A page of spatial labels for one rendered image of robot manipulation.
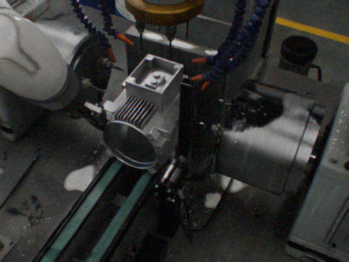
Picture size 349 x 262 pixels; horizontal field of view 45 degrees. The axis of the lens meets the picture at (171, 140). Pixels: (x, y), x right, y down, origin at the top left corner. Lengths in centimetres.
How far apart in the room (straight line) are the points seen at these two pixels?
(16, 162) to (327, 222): 89
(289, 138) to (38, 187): 72
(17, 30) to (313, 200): 68
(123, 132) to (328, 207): 54
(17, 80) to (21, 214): 64
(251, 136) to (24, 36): 53
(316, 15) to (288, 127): 279
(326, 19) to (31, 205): 291
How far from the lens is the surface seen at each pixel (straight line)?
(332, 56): 327
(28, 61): 66
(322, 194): 96
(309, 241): 111
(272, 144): 95
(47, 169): 133
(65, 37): 116
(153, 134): 98
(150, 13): 92
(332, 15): 374
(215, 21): 120
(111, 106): 107
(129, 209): 106
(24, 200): 128
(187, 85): 86
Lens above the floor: 180
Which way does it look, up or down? 48 degrees down
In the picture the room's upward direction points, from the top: 2 degrees clockwise
